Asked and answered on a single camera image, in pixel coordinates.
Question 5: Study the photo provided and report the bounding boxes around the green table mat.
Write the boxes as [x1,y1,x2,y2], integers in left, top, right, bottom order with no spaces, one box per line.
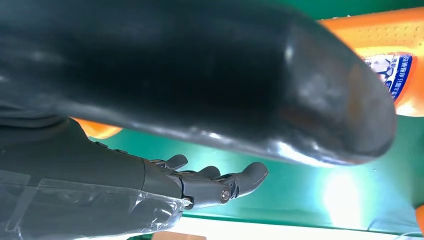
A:
[89,0,424,236]

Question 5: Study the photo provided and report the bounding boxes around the white table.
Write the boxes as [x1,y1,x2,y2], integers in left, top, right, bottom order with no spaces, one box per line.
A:
[76,215,424,240]

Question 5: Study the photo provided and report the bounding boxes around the cardboard box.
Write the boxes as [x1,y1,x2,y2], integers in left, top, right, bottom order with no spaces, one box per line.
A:
[151,231,207,240]

